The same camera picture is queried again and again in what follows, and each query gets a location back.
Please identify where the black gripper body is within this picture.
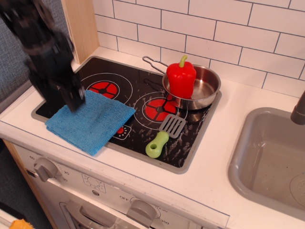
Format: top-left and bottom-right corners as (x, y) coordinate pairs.
(25, 32), (86, 105)

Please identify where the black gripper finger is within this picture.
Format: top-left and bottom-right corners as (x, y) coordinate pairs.
(38, 84), (62, 104)
(59, 85), (85, 112)

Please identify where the blue cloth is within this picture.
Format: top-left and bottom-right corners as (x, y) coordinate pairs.
(45, 90), (135, 156)

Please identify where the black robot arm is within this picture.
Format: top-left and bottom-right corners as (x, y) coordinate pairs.
(0, 0), (85, 112)

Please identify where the black toy stove top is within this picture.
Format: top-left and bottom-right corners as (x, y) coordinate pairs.
(31, 56), (223, 175)

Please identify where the grey left oven knob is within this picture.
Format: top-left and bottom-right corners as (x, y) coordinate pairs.
(34, 157), (58, 182)

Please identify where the grey oven knob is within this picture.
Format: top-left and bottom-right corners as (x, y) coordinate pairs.
(126, 200), (157, 228)
(34, 157), (58, 182)

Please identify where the grey green toy spatula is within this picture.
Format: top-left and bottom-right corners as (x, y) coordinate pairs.
(145, 114), (186, 158)

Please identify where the white toy oven front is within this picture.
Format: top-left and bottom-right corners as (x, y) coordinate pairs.
(15, 146), (229, 229)

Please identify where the red toy bell pepper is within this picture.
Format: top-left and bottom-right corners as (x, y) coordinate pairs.
(166, 55), (197, 99)

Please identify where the orange object bottom left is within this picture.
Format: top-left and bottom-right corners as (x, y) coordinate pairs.
(9, 219), (34, 229)

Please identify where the steel pan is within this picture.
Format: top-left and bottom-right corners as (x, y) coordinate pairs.
(142, 56), (221, 110)

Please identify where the grey right oven knob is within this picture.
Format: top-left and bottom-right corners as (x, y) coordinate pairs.
(126, 200), (157, 228)

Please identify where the grey sink basin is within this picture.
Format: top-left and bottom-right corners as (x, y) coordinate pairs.
(228, 107), (305, 220)

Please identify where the grey faucet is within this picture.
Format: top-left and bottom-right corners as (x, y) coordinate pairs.
(290, 92), (305, 125)

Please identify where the wooden side post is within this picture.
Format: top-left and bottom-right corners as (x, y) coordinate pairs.
(61, 0), (99, 64)

